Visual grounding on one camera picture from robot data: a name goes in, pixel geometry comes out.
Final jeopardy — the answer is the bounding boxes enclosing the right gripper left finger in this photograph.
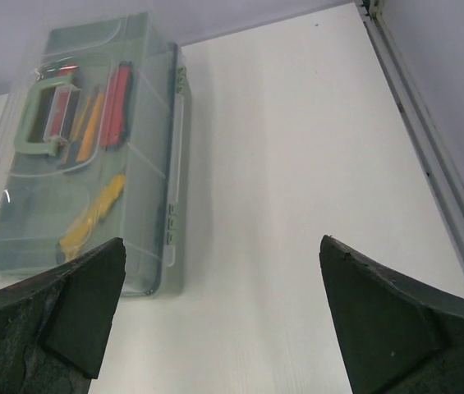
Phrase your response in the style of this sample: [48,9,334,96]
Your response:
[0,238,126,393]

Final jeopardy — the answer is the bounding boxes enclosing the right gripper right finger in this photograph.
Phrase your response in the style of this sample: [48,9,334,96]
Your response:
[319,236,464,393]

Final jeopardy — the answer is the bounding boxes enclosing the yellow utility knife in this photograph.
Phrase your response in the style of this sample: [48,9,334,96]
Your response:
[56,174,126,263]

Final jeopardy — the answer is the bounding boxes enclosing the green plastic toolbox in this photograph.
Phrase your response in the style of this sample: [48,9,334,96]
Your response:
[0,11,191,297]

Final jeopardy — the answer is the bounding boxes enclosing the red black pliers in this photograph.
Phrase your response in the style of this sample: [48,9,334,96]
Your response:
[40,63,79,144]

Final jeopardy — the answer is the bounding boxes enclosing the orange utility knife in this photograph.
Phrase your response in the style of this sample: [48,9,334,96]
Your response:
[57,85,105,171]

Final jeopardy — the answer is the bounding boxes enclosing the right aluminium frame post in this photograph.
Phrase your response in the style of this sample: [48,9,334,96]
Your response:
[356,1,464,268]

